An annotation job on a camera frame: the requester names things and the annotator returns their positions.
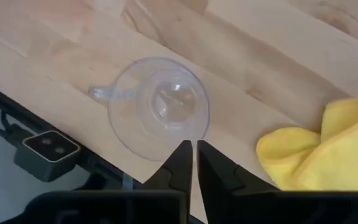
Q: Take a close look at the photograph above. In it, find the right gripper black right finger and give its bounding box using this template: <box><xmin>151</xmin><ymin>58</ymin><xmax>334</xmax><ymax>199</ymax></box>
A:
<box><xmin>196</xmin><ymin>139</ymin><xmax>282</xmax><ymax>224</ymax></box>

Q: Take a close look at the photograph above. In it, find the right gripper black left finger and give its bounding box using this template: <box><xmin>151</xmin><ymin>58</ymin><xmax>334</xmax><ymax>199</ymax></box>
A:
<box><xmin>141</xmin><ymin>139</ymin><xmax>194</xmax><ymax>215</ymax></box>

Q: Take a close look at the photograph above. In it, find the clear plastic cup with handle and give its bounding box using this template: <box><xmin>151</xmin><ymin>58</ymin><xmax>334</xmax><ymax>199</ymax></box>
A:
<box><xmin>88</xmin><ymin>55</ymin><xmax>211</xmax><ymax>162</ymax></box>

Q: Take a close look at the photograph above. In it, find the yellow microfibre cloth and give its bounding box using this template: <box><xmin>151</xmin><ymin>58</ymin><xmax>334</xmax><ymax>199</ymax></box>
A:
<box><xmin>255</xmin><ymin>97</ymin><xmax>358</xmax><ymax>192</ymax></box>

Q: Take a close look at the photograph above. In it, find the small black exterior camera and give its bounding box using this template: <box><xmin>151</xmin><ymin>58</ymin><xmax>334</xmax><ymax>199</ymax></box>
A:
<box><xmin>0</xmin><ymin>111</ymin><xmax>82</xmax><ymax>184</ymax></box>

